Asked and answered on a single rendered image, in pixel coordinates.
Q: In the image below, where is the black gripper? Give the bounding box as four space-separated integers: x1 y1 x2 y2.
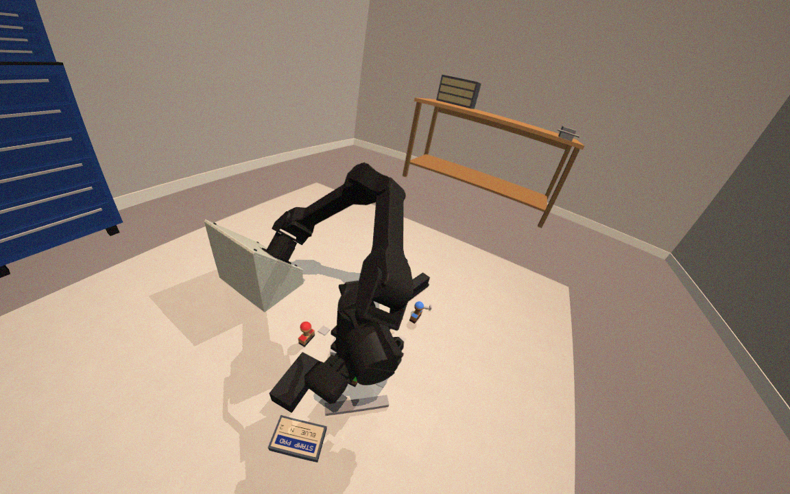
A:
304 326 356 404

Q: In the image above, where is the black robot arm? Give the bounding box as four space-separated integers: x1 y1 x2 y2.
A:
262 163 414 386

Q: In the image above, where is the wooden hand stamp with blue top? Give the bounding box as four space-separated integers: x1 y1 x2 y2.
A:
409 301 424 324

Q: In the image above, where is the wooden hand stamp with red top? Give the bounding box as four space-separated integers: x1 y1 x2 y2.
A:
298 322 315 347

